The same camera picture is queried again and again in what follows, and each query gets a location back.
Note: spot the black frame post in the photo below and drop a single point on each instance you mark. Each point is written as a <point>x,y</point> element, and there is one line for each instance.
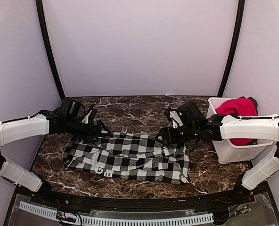
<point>233,47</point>
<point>48,48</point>

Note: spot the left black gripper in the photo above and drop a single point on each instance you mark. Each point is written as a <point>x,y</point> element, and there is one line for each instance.
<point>90,133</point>

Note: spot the black front rail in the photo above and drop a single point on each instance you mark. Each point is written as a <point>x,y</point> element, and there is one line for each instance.
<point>217,202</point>

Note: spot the right black frame post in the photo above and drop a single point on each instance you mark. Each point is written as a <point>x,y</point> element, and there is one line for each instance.
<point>233,47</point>

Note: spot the white plastic laundry bin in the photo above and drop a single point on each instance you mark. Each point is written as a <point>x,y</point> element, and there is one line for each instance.
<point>228,152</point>

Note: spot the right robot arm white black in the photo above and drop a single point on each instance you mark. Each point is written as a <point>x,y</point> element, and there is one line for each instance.
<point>225,127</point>

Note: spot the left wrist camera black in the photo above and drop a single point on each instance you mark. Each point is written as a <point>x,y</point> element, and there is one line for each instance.
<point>71,109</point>

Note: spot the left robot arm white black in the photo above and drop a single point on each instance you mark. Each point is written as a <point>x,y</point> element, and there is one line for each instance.
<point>43,123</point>

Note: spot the left black frame post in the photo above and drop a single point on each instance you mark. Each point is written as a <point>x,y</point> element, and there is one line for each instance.
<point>48,48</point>

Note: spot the white slotted cable duct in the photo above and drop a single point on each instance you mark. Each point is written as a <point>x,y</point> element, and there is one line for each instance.
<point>84,220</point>

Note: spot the black white checkered shirt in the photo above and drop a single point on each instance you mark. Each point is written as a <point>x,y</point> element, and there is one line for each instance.
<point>129,156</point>

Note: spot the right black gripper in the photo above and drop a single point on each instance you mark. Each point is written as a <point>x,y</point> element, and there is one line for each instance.
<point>168,133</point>

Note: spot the red garment in bin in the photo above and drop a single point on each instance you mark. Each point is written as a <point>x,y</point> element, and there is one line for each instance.
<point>240,107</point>

